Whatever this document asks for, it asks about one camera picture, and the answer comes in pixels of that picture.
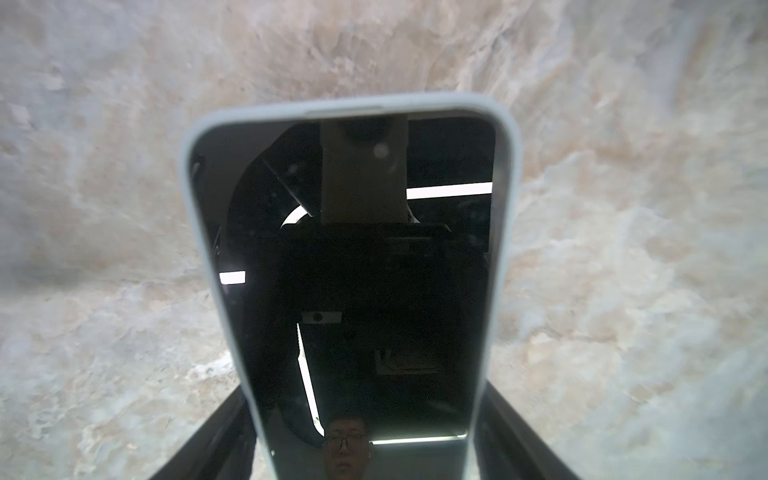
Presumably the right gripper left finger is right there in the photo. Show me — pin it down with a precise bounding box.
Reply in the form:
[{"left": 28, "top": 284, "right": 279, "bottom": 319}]
[{"left": 151, "top": 386, "right": 257, "bottom": 480}]

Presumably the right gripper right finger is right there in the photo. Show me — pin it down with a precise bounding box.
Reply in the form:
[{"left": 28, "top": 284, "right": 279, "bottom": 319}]
[{"left": 474, "top": 382, "right": 578, "bottom": 480}]

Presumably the black smartphone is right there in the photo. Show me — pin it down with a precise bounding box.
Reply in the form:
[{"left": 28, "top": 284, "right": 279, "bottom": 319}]
[{"left": 188, "top": 113, "right": 498, "bottom": 480}]

